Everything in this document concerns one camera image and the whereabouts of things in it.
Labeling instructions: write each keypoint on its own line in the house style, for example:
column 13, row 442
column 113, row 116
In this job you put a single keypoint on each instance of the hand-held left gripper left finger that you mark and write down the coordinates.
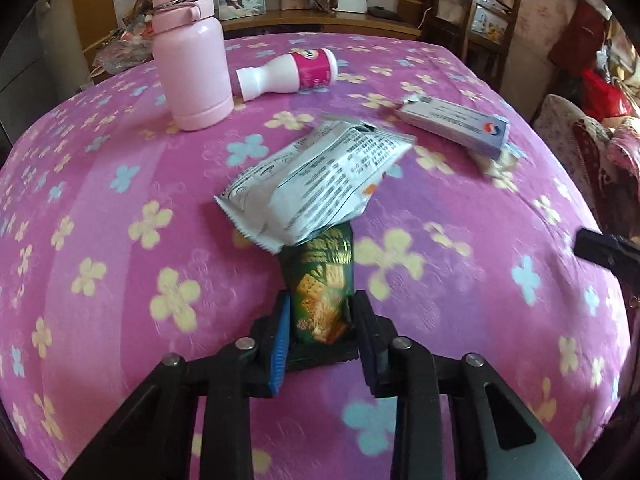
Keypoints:
column 277, row 355

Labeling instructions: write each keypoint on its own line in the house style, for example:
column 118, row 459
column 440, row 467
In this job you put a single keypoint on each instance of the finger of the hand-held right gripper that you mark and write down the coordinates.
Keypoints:
column 607, row 250

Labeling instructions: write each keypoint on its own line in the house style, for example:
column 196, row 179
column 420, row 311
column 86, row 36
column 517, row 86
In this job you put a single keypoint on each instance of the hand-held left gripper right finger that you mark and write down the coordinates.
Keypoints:
column 372, row 355

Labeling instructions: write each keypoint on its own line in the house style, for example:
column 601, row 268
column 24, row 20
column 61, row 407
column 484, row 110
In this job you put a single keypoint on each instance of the green cracker packet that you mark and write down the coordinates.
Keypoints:
column 320, row 285

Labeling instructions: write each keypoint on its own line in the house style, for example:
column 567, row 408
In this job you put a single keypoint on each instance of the floral covered sofa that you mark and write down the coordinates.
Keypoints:
column 575, row 140

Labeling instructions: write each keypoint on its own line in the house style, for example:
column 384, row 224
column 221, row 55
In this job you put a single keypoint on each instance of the red plastic bag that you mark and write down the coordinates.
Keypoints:
column 602, row 97

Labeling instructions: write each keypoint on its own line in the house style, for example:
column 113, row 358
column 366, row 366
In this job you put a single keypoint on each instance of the white printed snack packet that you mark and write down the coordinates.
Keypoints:
column 310, row 185

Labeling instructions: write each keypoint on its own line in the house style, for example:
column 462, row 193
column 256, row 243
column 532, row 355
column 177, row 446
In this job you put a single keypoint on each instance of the grey toothpaste box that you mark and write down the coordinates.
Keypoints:
column 455, row 127

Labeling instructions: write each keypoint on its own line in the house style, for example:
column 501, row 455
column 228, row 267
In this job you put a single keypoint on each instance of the wooden chair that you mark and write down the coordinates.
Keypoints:
column 480, row 15

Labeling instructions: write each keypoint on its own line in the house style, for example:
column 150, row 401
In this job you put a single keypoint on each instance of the white pink yogurt bottle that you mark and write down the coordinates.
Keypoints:
column 290, row 74

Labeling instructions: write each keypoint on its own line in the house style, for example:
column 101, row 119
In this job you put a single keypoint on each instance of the pink water bottle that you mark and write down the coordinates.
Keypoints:
column 195, row 70

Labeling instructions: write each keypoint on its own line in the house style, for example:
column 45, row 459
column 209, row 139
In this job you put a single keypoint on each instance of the wooden desk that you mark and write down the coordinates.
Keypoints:
column 325, row 22

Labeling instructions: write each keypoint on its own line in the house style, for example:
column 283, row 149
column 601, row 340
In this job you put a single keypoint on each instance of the clear plastic bags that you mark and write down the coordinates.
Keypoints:
column 120, row 52

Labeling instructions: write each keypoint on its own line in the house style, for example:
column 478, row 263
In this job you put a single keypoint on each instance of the large photo frame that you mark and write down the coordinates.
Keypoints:
column 242, row 2

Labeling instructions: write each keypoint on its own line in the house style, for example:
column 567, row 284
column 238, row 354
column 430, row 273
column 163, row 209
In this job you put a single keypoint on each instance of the small photo frame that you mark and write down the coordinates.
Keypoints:
column 294, row 1

